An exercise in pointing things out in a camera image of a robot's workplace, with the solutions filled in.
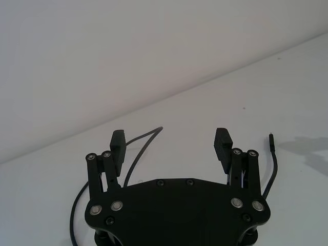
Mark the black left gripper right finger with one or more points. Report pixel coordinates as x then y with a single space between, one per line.
223 147

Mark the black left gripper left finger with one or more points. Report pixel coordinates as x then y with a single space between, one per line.
117 148

